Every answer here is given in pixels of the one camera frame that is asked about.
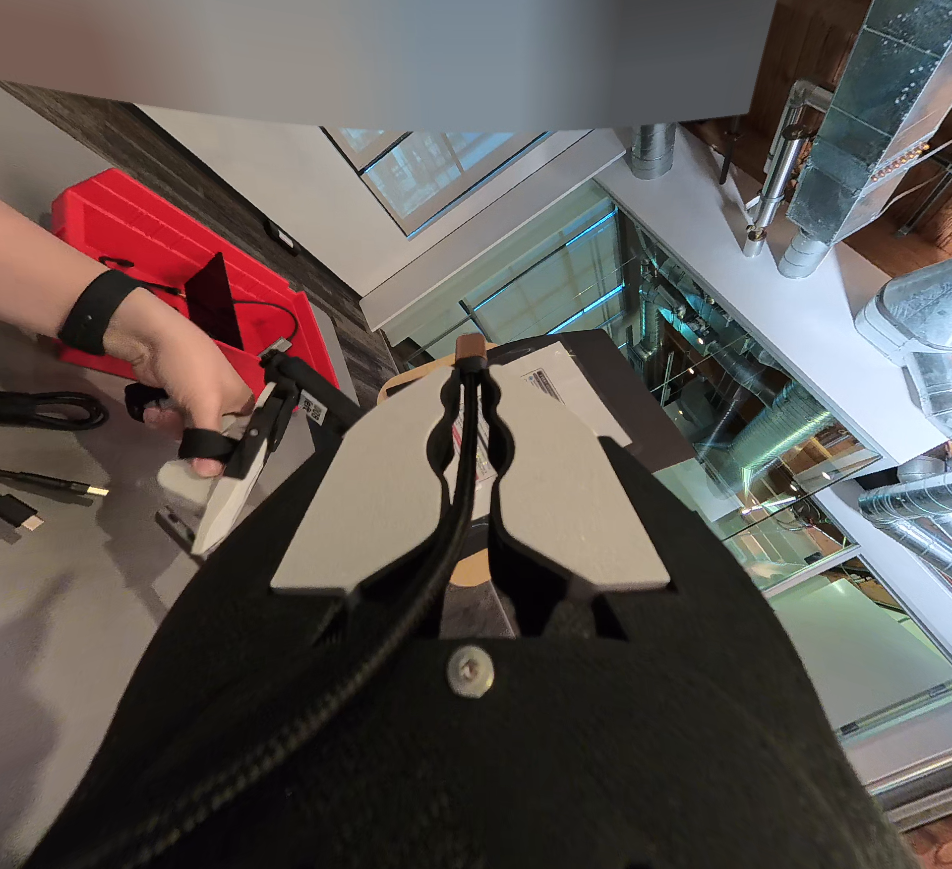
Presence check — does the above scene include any large foil-wrapped duct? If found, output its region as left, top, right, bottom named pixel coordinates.
left=854, top=266, right=952, bottom=438

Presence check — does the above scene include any glass partition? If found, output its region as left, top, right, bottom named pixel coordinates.
left=387, top=185, right=624, bottom=349

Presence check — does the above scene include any coiled black cable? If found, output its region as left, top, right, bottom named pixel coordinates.
left=0, top=391, right=110, bottom=433

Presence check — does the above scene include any person's left forearm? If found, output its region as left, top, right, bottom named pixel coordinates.
left=0, top=199, right=105, bottom=338

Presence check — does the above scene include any round silver duct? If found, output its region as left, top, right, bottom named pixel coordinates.
left=631, top=124, right=679, bottom=180

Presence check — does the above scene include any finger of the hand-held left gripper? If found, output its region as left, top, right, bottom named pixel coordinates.
left=191, top=436, right=274, bottom=558

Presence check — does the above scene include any black usb-a cable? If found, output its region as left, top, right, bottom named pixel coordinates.
left=0, top=469, right=111, bottom=505

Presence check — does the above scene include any silver metal pipe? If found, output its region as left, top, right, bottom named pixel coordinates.
left=744, top=80, right=834, bottom=258

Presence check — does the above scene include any glass window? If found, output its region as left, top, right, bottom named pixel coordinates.
left=326, top=128, right=555, bottom=239

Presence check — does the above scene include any red plastic bin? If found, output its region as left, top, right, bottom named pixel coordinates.
left=51, top=168, right=341, bottom=401

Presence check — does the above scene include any thin black cable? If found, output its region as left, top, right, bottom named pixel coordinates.
left=227, top=300, right=300, bottom=358

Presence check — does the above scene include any flexible silver duct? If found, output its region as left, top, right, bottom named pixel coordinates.
left=859, top=456, right=952, bottom=587

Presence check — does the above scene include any black braided usb-c cable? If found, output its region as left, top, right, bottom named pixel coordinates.
left=22, top=333, right=488, bottom=869

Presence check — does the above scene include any black usb plug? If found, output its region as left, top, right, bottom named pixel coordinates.
left=0, top=493, right=46, bottom=533

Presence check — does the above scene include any rectangular silver air duct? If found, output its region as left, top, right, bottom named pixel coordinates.
left=779, top=0, right=952, bottom=280

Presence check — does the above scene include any black wristband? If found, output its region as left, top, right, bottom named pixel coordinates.
left=57, top=269, right=142, bottom=357

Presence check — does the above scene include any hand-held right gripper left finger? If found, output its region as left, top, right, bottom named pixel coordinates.
left=270, top=363, right=466, bottom=606

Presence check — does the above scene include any cardboard box with label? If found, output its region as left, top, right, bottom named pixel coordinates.
left=476, top=329, right=696, bottom=513

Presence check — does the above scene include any dark flat panel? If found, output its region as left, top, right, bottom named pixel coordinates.
left=183, top=253, right=245, bottom=351

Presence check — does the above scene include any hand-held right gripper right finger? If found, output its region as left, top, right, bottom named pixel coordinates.
left=482, top=363, right=675, bottom=613

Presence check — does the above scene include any person's left hand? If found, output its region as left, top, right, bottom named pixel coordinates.
left=103, top=287, right=255, bottom=479

